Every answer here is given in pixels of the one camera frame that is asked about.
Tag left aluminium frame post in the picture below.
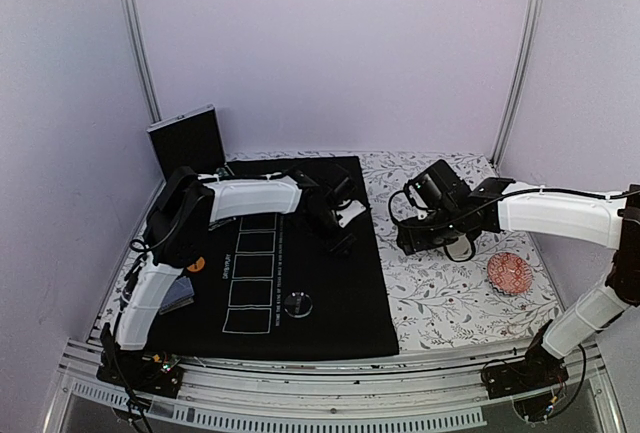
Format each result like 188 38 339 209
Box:
121 0 161 124

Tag right aluminium frame post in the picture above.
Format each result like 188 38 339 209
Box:
490 0 544 170

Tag aluminium frame post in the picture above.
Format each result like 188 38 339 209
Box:
490 0 544 170
121 0 161 124

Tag floral white tablecloth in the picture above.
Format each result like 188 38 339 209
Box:
89 150 576 354

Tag cream white cup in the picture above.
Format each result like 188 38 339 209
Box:
444 236 476 263

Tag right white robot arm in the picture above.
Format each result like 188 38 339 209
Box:
391 160 639 389

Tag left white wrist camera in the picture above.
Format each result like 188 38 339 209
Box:
335 199 368 228

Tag aluminium front rail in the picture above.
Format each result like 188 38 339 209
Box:
47 337 624 433

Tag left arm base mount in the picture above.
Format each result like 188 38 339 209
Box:
96 345 184 399

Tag blue playing card deck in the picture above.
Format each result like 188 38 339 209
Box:
158 276 195 315

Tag red patterned bowl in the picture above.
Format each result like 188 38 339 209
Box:
487 252 533 295

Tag aluminium poker chip case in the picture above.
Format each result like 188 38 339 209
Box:
146 103 236 234

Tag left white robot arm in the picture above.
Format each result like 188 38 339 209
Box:
101 166 366 387

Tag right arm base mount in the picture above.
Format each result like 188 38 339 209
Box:
480 337 569 423

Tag black poker mat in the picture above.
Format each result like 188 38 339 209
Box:
141 156 399 361

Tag orange big blind button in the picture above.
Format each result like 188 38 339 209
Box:
187 257 206 273

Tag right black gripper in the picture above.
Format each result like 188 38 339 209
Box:
398 207 464 255

